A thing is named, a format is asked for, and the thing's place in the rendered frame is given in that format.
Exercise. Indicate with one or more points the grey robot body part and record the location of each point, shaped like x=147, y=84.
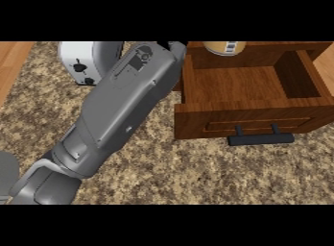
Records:
x=0, y=176

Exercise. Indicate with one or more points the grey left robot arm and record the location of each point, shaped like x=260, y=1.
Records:
x=122, y=96

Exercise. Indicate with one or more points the brown wooden drawer front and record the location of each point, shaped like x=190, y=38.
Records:
x=263, y=115

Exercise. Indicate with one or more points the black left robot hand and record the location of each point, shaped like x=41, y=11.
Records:
x=163, y=44

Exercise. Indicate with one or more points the brown wooden cabinet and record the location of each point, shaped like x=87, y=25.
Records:
x=263, y=53

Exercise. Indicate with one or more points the brown wooden drawer box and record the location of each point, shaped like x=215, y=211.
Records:
x=231, y=85

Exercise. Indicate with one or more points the white toaster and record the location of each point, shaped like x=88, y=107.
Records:
x=79, y=61

